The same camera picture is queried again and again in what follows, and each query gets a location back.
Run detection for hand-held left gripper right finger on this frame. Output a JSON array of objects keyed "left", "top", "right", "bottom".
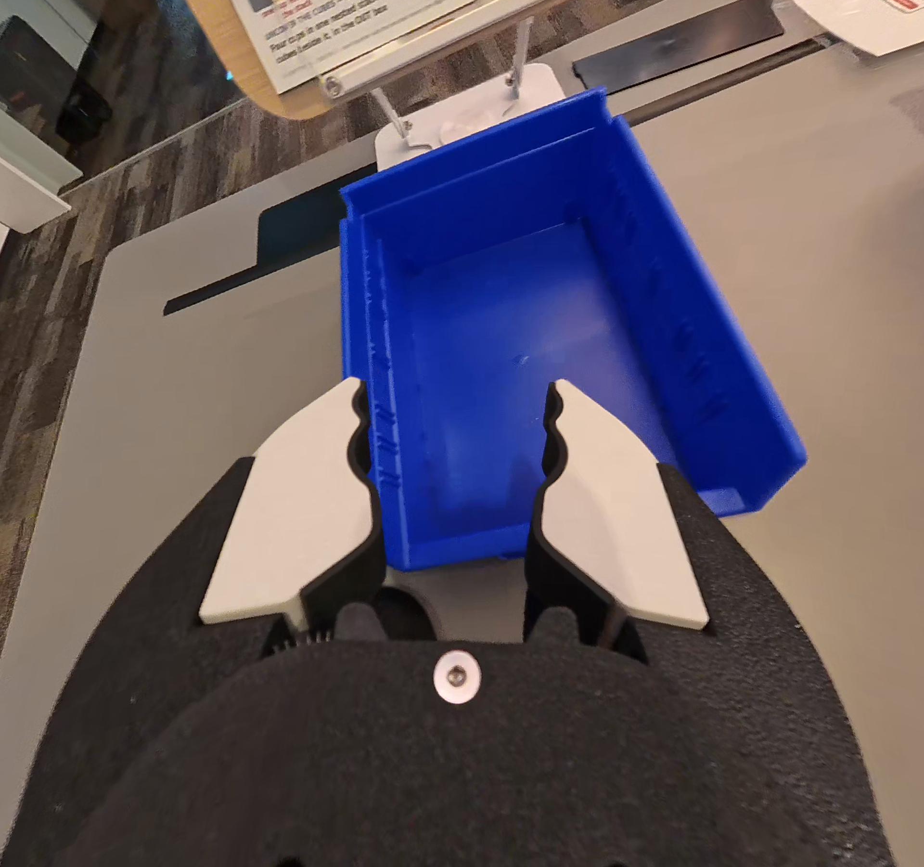
[{"left": 524, "top": 379, "right": 711, "bottom": 650}]

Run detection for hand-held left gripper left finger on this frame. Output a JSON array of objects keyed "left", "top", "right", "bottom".
[{"left": 198, "top": 376, "right": 385, "bottom": 647}]

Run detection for blue plastic bin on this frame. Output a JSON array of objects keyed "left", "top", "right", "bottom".
[{"left": 338, "top": 87, "right": 808, "bottom": 570}]

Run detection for white display stand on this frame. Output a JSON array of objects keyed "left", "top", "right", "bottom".
[{"left": 373, "top": 15, "right": 565, "bottom": 169}]

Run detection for instruction poster on stand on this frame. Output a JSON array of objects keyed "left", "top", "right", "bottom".
[{"left": 150, "top": 0, "right": 645, "bottom": 122}]

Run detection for black floor box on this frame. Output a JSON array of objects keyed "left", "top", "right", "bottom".
[{"left": 0, "top": 15, "right": 114, "bottom": 153}]

